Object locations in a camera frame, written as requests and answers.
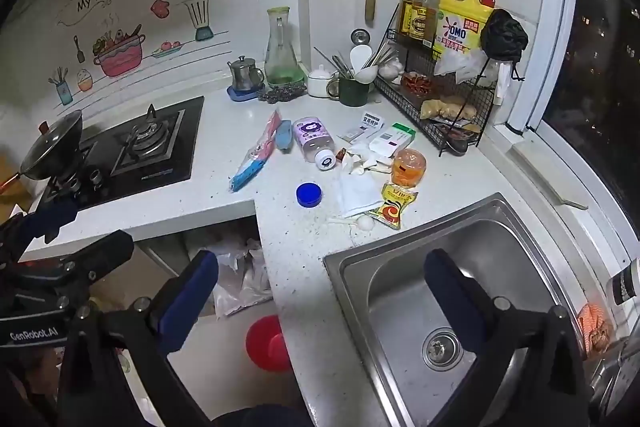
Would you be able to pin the light blue plastic case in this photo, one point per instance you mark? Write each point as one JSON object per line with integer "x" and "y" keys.
{"x": 284, "y": 136}

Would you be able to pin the purple grape juice bottle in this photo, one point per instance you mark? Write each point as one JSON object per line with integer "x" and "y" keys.
{"x": 315, "y": 142}

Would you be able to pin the blue saucer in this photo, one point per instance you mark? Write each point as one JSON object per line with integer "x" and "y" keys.
{"x": 243, "y": 96}

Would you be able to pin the dark woven coaster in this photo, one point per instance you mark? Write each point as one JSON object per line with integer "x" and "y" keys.
{"x": 284, "y": 92}

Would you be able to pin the yellow OMO detergent bottle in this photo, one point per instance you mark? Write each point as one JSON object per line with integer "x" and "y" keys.
{"x": 459, "y": 25}

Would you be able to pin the black gas stove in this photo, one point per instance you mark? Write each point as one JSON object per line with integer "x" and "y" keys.
{"x": 145, "y": 153}

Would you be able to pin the white tissue paper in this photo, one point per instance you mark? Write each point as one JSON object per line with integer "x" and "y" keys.
{"x": 357, "y": 191}

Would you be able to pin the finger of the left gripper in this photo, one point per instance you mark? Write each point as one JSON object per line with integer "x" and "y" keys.
{"x": 96, "y": 260}
{"x": 20, "y": 230}

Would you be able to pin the yellow red sauce packet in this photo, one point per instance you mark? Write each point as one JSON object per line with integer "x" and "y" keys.
{"x": 395, "y": 199}

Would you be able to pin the pink blue plastic wrapper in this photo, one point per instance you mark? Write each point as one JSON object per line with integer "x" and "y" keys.
{"x": 257, "y": 156}

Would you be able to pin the white plastic spoon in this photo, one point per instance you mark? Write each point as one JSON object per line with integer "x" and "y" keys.
{"x": 361, "y": 222}

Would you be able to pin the ginger root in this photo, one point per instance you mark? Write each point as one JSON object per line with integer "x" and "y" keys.
{"x": 448, "y": 107}

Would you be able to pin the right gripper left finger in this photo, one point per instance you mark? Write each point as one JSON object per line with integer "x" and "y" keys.
{"x": 172, "y": 313}

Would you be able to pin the red trash bin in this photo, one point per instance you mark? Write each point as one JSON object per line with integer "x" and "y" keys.
{"x": 265, "y": 345}

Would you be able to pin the small steel teapot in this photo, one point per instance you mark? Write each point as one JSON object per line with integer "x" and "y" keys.
{"x": 245, "y": 75}

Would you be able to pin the dark green enamel mug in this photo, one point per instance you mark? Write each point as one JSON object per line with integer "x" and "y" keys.
{"x": 348, "y": 92}

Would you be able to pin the black wire rack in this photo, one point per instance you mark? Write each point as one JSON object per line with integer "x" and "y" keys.
{"x": 418, "y": 82}

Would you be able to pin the white lidded jar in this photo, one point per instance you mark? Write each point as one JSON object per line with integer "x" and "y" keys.
{"x": 318, "y": 81}

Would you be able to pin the black plastic bag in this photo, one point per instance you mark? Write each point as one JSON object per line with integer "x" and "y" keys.
{"x": 503, "y": 39}

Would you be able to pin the white woven sack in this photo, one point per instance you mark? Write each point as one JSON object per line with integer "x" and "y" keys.
{"x": 243, "y": 280}

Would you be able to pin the blue bottle cap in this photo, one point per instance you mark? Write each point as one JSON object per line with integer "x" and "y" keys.
{"x": 308, "y": 195}

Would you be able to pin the orange plastic jar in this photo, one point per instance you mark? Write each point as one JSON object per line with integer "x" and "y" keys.
{"x": 408, "y": 167}

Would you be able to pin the black wok pan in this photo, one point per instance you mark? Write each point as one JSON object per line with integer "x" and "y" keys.
{"x": 52, "y": 153}

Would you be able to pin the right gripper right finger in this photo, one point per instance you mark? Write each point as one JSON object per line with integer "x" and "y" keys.
{"x": 469, "y": 310}

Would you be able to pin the kitchen wall sticker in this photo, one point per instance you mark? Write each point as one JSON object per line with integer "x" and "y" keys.
{"x": 115, "y": 44}

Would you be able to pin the yellow label oil bottle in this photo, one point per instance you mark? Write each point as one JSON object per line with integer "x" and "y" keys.
{"x": 405, "y": 15}

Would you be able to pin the glass carafe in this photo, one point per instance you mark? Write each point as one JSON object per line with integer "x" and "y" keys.
{"x": 281, "y": 65}

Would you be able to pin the white shampoo sachet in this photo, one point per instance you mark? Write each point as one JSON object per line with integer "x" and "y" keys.
{"x": 369, "y": 124}

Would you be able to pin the stainless steel sink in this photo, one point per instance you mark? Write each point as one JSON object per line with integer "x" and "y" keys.
{"x": 416, "y": 363}

